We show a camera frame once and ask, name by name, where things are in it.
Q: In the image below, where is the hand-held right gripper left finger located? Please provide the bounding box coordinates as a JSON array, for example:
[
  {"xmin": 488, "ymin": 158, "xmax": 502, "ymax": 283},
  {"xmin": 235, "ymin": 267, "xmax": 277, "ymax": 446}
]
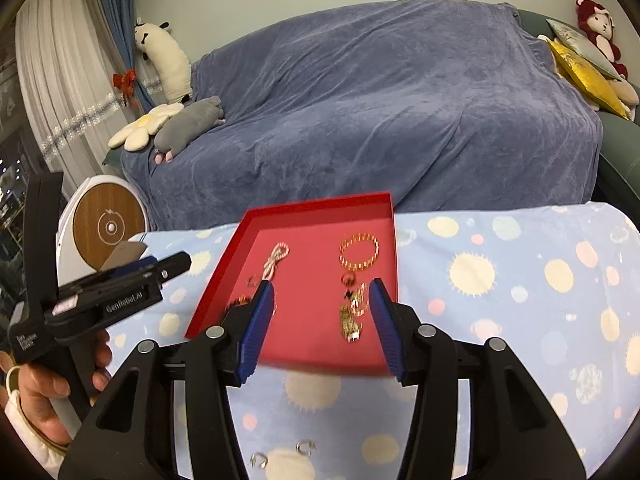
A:
[{"xmin": 57, "ymin": 279, "xmax": 277, "ymax": 480}]

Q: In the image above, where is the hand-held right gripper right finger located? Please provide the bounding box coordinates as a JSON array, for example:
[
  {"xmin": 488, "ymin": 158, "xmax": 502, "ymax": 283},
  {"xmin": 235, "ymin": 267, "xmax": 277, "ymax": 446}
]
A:
[{"xmin": 368, "ymin": 277, "xmax": 588, "ymax": 480}]

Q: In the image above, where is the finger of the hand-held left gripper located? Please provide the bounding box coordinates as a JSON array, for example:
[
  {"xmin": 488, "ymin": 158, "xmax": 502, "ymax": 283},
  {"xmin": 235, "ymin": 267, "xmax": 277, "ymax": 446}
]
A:
[
  {"xmin": 97, "ymin": 255, "xmax": 158, "ymax": 281},
  {"xmin": 150, "ymin": 252, "xmax": 193, "ymax": 281}
]

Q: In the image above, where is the gold link bracelet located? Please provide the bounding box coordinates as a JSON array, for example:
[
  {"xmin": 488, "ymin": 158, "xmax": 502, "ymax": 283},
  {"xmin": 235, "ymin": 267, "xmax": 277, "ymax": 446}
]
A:
[{"xmin": 339, "ymin": 305, "xmax": 365, "ymax": 345}]

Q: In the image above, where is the red cardboard box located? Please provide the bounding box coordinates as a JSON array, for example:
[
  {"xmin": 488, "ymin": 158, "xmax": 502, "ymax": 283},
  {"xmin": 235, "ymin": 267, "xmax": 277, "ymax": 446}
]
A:
[{"xmin": 184, "ymin": 191, "xmax": 401, "ymax": 378}]

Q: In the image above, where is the black clover chain necklace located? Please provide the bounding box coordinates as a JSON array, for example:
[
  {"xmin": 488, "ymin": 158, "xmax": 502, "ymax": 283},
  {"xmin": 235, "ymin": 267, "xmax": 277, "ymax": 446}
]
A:
[{"xmin": 340, "ymin": 282, "xmax": 373, "ymax": 318}]

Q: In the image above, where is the white pearl bracelet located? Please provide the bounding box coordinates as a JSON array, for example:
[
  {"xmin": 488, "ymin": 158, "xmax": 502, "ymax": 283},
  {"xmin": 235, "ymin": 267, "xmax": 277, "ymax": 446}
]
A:
[{"xmin": 261, "ymin": 241, "xmax": 292, "ymax": 281}]

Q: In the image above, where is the gold cuff bracelet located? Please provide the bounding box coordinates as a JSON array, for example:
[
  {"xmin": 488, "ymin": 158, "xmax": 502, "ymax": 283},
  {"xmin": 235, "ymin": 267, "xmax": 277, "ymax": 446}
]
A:
[{"xmin": 339, "ymin": 232, "xmax": 381, "ymax": 272}]

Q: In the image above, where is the person's left forearm white sleeve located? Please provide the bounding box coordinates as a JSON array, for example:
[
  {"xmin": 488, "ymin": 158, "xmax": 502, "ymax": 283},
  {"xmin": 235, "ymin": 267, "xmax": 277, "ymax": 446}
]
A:
[{"xmin": 0, "ymin": 365, "xmax": 76, "ymax": 467}]

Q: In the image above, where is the person's left hand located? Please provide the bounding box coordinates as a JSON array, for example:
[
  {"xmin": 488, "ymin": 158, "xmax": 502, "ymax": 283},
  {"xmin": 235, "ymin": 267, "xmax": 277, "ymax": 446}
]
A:
[{"xmin": 19, "ymin": 330, "xmax": 113, "ymax": 451}]

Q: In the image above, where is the round white wood-top table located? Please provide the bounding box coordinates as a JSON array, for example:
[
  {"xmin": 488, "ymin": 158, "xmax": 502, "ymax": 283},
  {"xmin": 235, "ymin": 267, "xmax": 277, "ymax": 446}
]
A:
[{"xmin": 55, "ymin": 176, "xmax": 148, "ymax": 286}]

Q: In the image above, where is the light blue planet-print sheet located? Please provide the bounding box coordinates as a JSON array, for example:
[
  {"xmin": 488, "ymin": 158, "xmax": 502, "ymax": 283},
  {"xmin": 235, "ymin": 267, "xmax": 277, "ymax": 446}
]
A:
[{"xmin": 102, "ymin": 201, "xmax": 640, "ymax": 480}]

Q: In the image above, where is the cream flower cushion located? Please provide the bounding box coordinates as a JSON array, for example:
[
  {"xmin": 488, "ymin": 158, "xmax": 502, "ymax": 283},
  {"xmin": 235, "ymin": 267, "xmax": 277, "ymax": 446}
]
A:
[{"xmin": 107, "ymin": 102, "xmax": 186, "ymax": 152}]

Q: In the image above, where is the grey plush toy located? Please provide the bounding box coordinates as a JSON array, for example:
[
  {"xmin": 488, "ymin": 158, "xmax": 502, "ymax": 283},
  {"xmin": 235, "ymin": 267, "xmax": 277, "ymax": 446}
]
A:
[{"xmin": 152, "ymin": 96, "xmax": 227, "ymax": 165}]

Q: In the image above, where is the red curtain bow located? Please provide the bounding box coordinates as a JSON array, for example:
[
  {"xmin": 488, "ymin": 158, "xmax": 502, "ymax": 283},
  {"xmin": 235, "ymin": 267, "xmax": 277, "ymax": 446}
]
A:
[{"xmin": 112, "ymin": 69, "xmax": 141, "ymax": 108}]

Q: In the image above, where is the long white plush toy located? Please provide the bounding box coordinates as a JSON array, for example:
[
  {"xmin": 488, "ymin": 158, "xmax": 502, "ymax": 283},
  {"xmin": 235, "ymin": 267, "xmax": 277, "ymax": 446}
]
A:
[{"xmin": 134, "ymin": 17, "xmax": 193, "ymax": 106}]

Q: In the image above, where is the white sheer curtain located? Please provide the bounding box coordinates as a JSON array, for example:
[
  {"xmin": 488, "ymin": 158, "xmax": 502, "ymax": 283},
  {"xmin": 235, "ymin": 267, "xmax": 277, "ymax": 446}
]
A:
[{"xmin": 15, "ymin": 0, "xmax": 136, "ymax": 181}]

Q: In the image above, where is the blue-grey sofa throw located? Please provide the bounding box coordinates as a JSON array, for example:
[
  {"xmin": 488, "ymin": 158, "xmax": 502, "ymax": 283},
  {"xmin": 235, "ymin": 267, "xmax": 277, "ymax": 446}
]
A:
[{"xmin": 120, "ymin": 0, "xmax": 603, "ymax": 231}]

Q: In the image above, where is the blue curtain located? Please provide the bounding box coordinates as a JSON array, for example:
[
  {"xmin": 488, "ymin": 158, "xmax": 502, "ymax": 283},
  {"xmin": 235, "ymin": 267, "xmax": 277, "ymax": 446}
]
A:
[{"xmin": 90, "ymin": 0, "xmax": 166, "ymax": 116}]

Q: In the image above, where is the green sofa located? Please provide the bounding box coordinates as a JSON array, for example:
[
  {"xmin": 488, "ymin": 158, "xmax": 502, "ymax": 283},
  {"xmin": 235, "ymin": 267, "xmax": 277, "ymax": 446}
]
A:
[{"xmin": 515, "ymin": 7, "xmax": 640, "ymax": 206}]

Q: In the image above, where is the gold cushion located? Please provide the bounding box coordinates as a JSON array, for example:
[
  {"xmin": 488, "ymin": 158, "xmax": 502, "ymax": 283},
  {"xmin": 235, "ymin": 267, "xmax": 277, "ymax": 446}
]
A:
[{"xmin": 547, "ymin": 39, "xmax": 632, "ymax": 121}]

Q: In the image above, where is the beige plush cushion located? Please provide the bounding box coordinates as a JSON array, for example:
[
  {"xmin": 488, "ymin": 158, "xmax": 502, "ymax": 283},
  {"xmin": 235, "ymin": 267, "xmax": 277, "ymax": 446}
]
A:
[{"xmin": 607, "ymin": 77, "xmax": 640, "ymax": 111}]

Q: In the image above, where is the silver cushion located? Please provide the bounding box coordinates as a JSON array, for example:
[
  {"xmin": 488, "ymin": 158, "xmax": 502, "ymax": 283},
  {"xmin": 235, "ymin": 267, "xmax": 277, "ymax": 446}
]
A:
[{"xmin": 545, "ymin": 18, "xmax": 623, "ymax": 81}]

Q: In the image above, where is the red monkey plush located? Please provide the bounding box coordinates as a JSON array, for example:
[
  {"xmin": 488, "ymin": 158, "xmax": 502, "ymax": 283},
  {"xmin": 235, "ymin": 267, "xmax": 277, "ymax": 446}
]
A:
[{"xmin": 575, "ymin": 0, "xmax": 630, "ymax": 81}]

